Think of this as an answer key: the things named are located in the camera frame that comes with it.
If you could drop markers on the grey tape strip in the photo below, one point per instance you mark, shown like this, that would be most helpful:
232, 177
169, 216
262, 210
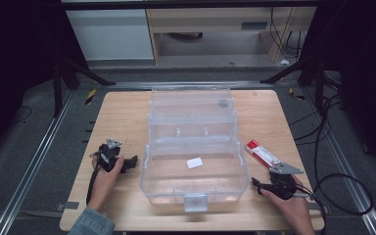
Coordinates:
68, 205

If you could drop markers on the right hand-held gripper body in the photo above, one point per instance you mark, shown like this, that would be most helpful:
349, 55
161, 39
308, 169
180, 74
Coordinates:
284, 186

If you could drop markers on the light wooden desk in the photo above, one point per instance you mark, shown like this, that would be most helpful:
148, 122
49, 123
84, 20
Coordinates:
209, 19

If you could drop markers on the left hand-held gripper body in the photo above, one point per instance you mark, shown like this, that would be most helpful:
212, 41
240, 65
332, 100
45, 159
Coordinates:
108, 156

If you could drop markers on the white cabinet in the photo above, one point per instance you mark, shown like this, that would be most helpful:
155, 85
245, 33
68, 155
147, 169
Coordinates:
111, 34

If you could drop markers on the red and white carton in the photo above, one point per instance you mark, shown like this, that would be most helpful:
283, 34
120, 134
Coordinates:
260, 152

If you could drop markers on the small white floor object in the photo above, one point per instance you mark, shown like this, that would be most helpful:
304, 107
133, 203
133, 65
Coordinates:
284, 62

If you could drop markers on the person's left hand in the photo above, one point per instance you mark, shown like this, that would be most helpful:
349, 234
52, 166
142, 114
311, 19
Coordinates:
104, 186

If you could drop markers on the clear plastic storage box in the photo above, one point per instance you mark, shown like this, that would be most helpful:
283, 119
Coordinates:
168, 182

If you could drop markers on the person's right hand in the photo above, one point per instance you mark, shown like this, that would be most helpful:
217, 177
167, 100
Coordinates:
295, 212

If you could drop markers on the white card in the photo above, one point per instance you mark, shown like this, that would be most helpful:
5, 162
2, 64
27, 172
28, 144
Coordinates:
194, 163

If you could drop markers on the yellow black tape piece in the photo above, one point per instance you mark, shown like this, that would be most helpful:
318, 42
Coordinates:
295, 94
90, 96

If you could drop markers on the metal floor rail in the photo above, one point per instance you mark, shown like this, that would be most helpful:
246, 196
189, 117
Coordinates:
29, 173
355, 189

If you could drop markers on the black metal stand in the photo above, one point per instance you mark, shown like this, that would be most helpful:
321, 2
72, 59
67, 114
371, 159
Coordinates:
319, 81
57, 91

